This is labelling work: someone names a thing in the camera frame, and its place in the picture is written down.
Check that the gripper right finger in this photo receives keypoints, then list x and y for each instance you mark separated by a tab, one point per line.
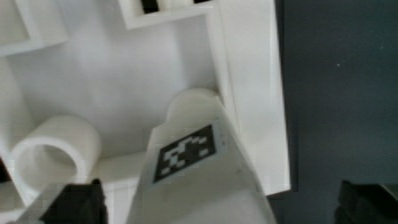
369	204

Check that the white chair leg block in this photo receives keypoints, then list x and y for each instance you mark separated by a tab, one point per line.
198	187

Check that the white chair seat block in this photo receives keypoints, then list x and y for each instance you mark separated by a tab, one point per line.
100	58

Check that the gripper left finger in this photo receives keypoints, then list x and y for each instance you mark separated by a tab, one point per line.
70	204

